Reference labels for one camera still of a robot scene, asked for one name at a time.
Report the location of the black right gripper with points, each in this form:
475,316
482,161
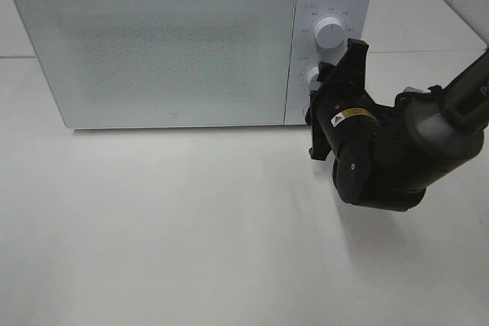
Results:
341,110

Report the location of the white microwave knob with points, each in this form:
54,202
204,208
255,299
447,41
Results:
312,79
329,32

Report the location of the white microwave door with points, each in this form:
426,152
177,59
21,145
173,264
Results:
163,63

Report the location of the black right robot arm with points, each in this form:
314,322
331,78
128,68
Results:
387,156

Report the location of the white microwave oven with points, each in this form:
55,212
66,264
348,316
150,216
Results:
304,52

